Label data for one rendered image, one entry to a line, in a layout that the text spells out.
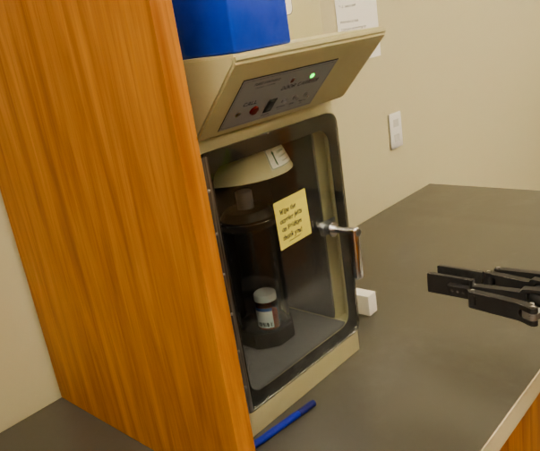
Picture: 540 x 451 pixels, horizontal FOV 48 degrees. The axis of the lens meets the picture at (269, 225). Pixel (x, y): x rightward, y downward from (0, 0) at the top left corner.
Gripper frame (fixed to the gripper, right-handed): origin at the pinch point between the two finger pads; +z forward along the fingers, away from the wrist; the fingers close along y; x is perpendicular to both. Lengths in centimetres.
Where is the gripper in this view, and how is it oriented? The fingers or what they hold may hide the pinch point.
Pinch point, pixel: (455, 281)
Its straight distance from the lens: 92.4
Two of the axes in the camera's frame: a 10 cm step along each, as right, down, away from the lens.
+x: 1.3, 9.5, 2.9
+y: -6.6, 3.0, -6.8
